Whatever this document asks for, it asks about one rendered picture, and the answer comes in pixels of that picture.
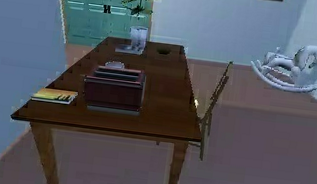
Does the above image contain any brown wooden table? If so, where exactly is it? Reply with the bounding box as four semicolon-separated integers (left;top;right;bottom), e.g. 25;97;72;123
2;25;214;184

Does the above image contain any dark green round bowl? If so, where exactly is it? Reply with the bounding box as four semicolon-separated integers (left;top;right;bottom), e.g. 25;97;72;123
156;47;172;56

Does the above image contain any dark red open box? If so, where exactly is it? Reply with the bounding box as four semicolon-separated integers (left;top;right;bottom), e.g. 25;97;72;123
80;63;148;117

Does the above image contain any small white bowl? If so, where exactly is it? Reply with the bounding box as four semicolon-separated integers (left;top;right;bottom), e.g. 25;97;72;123
104;59;127;71

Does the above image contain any grey flat tray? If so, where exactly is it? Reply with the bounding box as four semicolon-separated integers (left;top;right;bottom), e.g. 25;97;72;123
114;41;146;57

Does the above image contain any brown wooden chair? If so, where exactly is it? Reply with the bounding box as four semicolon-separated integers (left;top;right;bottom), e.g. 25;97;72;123
187;57;235;164

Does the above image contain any white plant pot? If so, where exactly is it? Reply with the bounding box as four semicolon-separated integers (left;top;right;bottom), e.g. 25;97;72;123
127;24;150;51

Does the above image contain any teal room door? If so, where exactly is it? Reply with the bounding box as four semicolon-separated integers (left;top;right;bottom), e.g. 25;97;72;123
50;0;156;55

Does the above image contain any yellow book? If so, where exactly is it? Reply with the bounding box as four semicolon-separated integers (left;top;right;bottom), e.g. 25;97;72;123
29;86;79;107

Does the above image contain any white rocking horse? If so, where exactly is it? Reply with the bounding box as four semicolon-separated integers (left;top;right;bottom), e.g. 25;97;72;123
247;37;317;96

